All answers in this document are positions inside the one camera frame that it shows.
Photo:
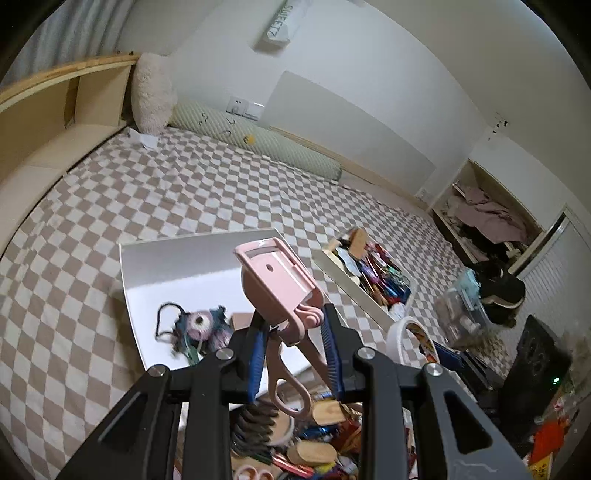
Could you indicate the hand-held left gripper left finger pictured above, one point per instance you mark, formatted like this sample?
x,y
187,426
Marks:
x,y
256,360

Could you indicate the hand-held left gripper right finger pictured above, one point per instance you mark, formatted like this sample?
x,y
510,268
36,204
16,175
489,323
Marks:
x,y
333,355

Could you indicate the tan adhesive wall hook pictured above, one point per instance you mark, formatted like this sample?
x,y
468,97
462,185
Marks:
x,y
242,321

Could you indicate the pink eyelash curler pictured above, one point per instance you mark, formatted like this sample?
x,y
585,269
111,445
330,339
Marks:
x,y
277,281

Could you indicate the white cardboard box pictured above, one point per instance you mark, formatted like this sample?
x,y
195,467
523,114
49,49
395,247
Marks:
x,y
184,272

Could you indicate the pile of scattered small goods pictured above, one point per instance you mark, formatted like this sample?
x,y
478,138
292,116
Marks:
x,y
314,447

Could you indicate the white tape roll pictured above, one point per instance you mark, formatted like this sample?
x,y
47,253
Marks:
x,y
397,334

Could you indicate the shallow white tray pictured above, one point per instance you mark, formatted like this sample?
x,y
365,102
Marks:
x,y
341,281

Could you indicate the heap of colourful trinkets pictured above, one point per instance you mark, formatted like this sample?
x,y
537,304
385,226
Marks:
x,y
383,277

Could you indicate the tan cardboard tag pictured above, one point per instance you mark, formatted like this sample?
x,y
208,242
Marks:
x,y
358,244

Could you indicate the clear plastic storage box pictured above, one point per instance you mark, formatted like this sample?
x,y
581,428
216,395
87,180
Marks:
x,y
461,309

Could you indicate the black bag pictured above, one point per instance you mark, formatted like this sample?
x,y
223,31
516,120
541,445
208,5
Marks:
x,y
501,290

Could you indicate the checkered blanket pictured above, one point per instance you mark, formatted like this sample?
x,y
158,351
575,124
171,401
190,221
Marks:
x,y
184,194

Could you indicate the black speaker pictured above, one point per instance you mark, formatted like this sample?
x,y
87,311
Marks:
x,y
535,360

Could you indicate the pile of clothes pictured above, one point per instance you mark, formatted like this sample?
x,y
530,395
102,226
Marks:
x,y
489,217

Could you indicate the green bolster pillow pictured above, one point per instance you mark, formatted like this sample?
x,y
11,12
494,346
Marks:
x,y
277,145

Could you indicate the white headboard panel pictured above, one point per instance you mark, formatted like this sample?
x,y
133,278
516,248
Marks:
x,y
346,129

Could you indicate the red paper packet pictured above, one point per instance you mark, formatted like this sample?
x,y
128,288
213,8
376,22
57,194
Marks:
x,y
549,434

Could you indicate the white wardrobe sliding door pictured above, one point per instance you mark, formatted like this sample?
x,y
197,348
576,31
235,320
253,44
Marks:
x,y
563,272

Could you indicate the white tissue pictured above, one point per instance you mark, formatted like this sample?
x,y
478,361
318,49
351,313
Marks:
x,y
145,138

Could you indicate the wooden open wardrobe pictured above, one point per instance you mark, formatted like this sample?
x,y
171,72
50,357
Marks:
x,y
549,230

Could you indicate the fluffy white pillow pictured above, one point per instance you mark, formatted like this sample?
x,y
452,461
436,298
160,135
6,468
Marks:
x,y
152,92

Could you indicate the wooden bedside shelf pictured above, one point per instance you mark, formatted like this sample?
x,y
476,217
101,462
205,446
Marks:
x,y
46,124

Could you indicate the grey curtain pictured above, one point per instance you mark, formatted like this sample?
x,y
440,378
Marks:
x,y
60,32

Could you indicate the wooden bed rail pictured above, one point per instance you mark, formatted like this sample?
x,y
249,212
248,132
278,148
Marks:
x,y
383,184

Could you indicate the small white wall socket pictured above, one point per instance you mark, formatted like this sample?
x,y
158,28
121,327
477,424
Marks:
x,y
425,194

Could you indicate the white wall switch panel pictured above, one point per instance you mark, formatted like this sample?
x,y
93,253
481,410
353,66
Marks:
x,y
244,108

